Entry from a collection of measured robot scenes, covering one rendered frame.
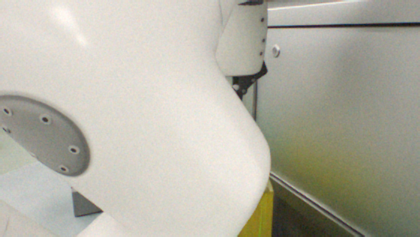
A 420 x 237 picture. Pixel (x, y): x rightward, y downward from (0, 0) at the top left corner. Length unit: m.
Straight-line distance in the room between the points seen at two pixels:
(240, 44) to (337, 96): 0.16
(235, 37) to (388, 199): 0.27
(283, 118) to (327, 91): 0.12
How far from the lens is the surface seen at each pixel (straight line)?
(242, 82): 0.48
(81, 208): 1.08
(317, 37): 0.53
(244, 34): 0.44
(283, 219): 0.73
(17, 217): 0.18
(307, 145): 0.56
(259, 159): 0.15
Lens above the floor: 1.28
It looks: 15 degrees down
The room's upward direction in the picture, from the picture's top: straight up
